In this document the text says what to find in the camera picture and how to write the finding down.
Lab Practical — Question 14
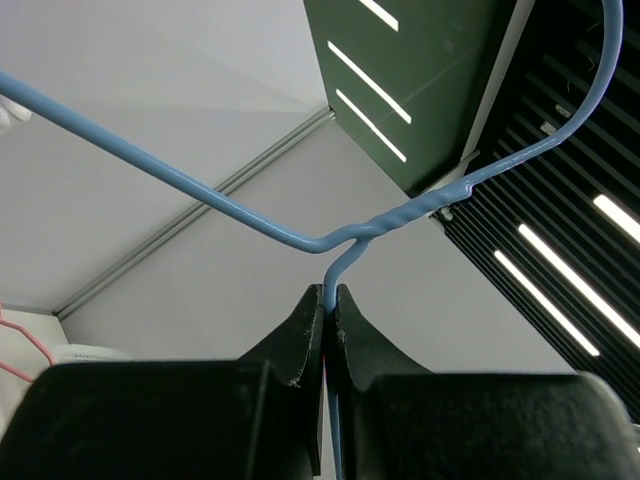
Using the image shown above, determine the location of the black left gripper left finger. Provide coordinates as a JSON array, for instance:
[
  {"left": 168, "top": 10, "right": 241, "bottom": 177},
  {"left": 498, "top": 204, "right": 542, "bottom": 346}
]
[{"left": 1, "top": 285, "right": 323, "bottom": 479}]

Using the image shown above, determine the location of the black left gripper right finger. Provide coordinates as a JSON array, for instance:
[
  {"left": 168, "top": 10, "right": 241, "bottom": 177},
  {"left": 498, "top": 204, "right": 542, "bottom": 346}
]
[{"left": 335, "top": 286, "right": 639, "bottom": 479}]

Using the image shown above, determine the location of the white perforated plastic basket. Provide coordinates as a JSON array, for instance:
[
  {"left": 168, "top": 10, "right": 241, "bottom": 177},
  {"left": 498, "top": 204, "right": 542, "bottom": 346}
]
[{"left": 52, "top": 344, "right": 132, "bottom": 364}]

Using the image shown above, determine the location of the pink hanger with beige trousers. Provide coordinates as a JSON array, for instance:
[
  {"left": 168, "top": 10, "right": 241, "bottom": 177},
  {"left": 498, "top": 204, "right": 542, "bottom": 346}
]
[{"left": 1, "top": 307, "right": 57, "bottom": 383}]

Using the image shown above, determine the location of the blue wire hanger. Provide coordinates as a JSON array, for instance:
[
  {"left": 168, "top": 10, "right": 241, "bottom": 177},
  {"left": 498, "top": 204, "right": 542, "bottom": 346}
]
[{"left": 1, "top": 1, "right": 624, "bottom": 462}]

